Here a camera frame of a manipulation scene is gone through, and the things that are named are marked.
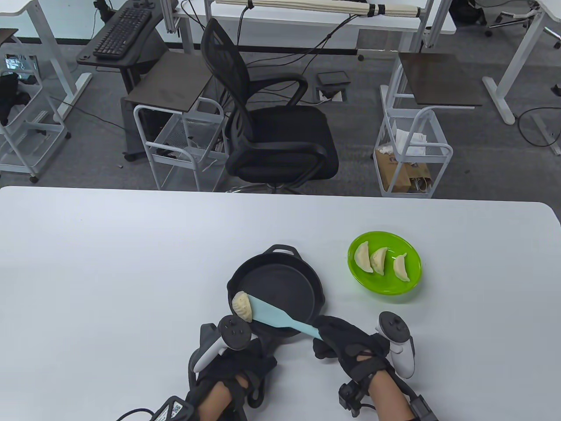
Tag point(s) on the light blue dessert spatula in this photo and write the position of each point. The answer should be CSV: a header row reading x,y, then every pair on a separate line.
x,y
271,315

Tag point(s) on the green plastic bowl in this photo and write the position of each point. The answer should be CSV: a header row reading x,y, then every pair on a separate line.
x,y
385,285

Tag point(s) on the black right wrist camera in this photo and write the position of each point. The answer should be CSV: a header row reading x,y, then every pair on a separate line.
x,y
349,397

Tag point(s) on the black and white left controller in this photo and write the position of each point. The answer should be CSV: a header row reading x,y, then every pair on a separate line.
x,y
234,334

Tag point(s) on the black mesh office chair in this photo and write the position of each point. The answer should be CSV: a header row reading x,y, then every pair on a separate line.
x,y
280,131

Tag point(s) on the brown paper bag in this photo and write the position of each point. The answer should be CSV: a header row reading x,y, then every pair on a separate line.
x,y
394,171

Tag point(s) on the black bag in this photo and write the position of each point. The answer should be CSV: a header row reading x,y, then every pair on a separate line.
x,y
466,11

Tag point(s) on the white cart left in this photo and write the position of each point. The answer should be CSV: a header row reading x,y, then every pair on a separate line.
x,y
171,81

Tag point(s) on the person's left hand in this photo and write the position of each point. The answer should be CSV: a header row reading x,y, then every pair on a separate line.
x,y
245,368

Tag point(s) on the white desk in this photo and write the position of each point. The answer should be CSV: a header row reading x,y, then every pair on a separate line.
x,y
17,6
521,52
307,24

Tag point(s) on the black wrist device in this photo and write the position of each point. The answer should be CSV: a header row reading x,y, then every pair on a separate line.
x,y
424,408
175,410

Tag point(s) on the dark brown side table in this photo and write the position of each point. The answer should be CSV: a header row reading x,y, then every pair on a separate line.
x,y
438,79

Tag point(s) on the black keyboard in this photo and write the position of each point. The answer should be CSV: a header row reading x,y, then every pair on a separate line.
x,y
122,33

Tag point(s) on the white papers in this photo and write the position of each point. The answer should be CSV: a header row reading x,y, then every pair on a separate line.
x,y
410,140

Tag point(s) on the black and white controller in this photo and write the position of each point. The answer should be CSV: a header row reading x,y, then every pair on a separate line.
x,y
394,326
234,334

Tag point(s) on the office chair wheel base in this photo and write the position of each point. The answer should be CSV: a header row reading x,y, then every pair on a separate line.
x,y
510,17

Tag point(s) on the floor socket box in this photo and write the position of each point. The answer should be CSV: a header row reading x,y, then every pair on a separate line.
x,y
331,94

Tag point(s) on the person's left forearm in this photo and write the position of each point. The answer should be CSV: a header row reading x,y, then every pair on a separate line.
x,y
214,403

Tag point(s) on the aluminium frame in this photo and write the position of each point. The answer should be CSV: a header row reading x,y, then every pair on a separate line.
x,y
170,17

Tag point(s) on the black and white right controller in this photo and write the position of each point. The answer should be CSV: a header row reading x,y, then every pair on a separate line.
x,y
394,326

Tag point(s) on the person's right forearm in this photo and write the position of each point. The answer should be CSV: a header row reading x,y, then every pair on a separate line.
x,y
390,399

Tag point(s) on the dark keyboard stand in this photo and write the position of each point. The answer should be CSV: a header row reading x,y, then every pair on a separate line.
x,y
151,48

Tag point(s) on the black left wrist device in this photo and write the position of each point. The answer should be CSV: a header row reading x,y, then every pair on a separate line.
x,y
175,410

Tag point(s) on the black cast iron frying pan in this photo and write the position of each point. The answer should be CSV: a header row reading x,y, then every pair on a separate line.
x,y
280,280

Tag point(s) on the black right wrist device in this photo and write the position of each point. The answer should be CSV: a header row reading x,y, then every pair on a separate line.
x,y
424,408

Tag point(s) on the pale fried dumpling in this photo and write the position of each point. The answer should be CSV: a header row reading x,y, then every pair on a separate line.
x,y
400,268
242,307
362,258
378,261

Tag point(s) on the person's right hand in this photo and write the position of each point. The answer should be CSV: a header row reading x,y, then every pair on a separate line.
x,y
350,342

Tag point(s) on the black cloth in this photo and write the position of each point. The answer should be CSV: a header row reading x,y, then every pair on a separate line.
x,y
8,96

